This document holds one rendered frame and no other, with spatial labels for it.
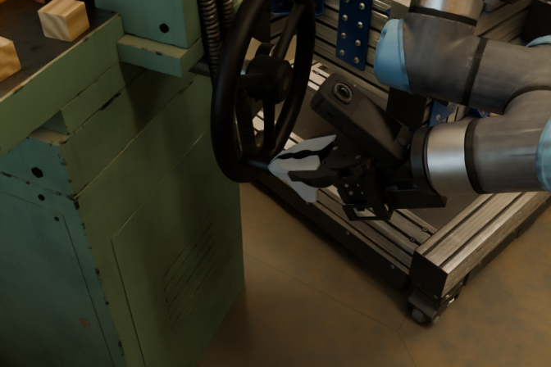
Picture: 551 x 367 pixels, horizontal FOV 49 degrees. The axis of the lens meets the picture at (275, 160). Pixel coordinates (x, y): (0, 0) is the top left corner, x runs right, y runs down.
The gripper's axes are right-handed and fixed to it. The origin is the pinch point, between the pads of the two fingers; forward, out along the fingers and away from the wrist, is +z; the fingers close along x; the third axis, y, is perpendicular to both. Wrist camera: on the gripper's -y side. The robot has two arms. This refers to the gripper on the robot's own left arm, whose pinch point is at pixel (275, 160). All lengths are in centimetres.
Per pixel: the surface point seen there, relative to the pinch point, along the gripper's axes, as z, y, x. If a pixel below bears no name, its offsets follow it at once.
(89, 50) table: 15.8, -20.6, -1.5
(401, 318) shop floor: 24, 78, 34
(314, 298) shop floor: 43, 68, 31
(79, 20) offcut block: 15.2, -24.1, -0.6
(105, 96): 19.2, -14.1, -1.2
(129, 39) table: 15.4, -18.4, 4.3
